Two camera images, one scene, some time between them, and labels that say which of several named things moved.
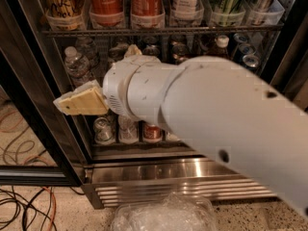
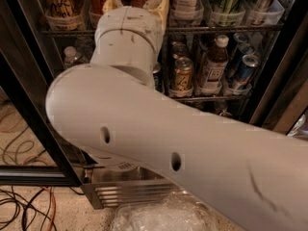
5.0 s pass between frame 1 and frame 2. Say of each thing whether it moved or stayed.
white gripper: moved
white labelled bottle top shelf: stayed
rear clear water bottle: stayed
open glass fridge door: stayed
